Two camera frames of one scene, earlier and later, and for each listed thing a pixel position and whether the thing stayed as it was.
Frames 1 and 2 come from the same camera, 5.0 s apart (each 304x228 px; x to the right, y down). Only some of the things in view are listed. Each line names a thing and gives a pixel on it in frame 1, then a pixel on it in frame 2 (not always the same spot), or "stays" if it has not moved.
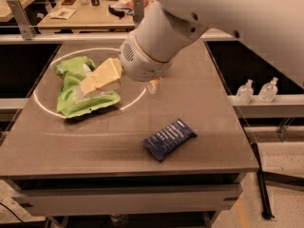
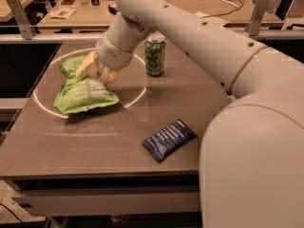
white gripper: (139, 63) -> (114, 56)
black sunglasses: (119, 11) stays
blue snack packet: (169, 139) stays
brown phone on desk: (68, 1) stays
